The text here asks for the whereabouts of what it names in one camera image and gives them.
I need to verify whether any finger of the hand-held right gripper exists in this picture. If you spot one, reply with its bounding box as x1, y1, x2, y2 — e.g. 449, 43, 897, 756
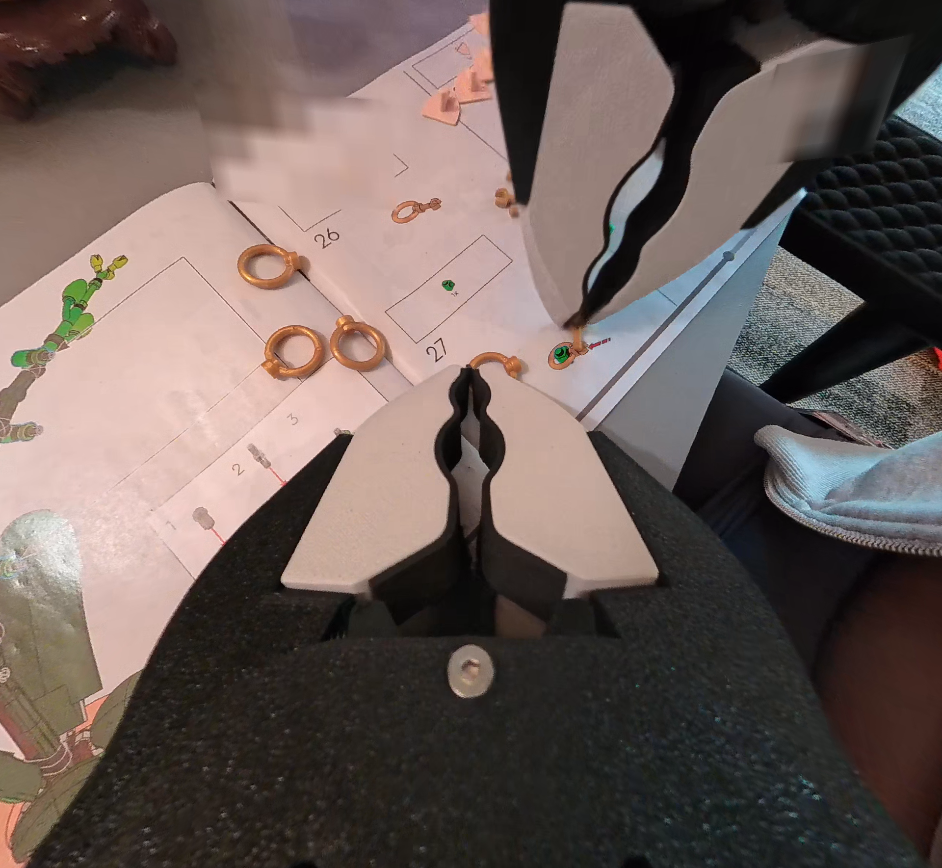
524, 1, 677, 328
581, 44, 868, 324

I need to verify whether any white instruction booklet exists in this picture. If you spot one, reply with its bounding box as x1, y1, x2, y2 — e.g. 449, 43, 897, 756
0, 14, 807, 868

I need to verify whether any black mesh office chair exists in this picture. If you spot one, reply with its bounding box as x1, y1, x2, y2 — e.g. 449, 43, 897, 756
758, 113, 942, 405

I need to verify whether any person's leg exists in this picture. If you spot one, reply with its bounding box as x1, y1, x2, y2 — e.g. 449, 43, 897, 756
810, 552, 942, 868

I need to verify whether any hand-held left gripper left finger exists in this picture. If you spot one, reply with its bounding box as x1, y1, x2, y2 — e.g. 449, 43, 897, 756
282, 366, 473, 630

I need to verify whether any brick orchid in pink pot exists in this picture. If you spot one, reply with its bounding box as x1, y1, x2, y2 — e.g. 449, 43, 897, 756
0, 0, 178, 122

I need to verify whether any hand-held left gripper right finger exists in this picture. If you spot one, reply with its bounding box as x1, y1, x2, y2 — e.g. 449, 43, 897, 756
470, 366, 659, 630

